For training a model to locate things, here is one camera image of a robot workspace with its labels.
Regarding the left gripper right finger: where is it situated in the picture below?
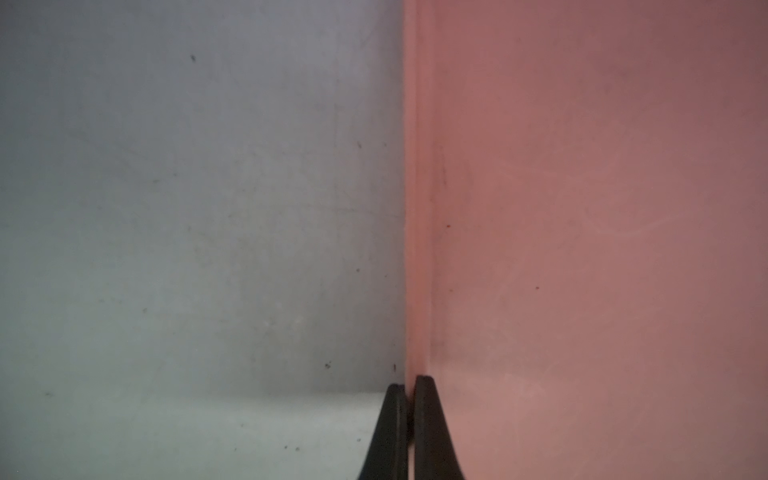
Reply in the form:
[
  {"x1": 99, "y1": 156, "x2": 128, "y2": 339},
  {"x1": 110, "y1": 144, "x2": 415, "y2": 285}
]
[{"x1": 413, "y1": 375, "x2": 465, "y2": 480}]

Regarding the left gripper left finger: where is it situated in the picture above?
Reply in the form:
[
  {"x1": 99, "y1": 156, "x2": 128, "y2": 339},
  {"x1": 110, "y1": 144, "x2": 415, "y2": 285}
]
[{"x1": 358, "y1": 384, "x2": 409, "y2": 480}]

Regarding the pink silicone mat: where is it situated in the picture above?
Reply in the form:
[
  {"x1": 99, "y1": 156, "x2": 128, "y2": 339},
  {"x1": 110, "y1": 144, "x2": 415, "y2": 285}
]
[{"x1": 404, "y1": 1, "x2": 767, "y2": 479}]

